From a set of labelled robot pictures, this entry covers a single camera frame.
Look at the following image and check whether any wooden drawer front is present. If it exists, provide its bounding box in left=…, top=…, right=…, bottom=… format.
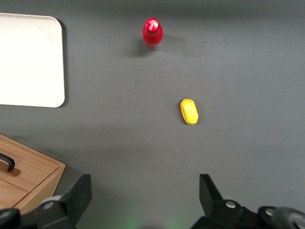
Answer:
left=0, top=178, right=31, bottom=210
left=0, top=135, right=61, bottom=192

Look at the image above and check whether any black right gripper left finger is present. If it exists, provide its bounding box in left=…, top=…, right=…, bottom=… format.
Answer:
left=34, top=174, right=92, bottom=229

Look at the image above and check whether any black metal drawer handle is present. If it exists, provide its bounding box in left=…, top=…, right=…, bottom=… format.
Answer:
left=0, top=154, right=16, bottom=172

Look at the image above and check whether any red soda can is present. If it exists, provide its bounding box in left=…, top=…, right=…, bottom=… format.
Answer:
left=142, top=17, right=164, bottom=51

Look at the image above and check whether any white rectangular tray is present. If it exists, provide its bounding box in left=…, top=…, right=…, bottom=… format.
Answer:
left=0, top=12, right=66, bottom=108

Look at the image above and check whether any yellow lemon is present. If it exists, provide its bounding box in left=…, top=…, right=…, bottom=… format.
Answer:
left=179, top=98, right=199, bottom=125

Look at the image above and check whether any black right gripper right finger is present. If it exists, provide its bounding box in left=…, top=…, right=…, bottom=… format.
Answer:
left=190, top=173, right=260, bottom=229

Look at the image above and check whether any wooden drawer cabinet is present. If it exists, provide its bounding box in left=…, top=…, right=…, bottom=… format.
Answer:
left=0, top=134, right=66, bottom=215

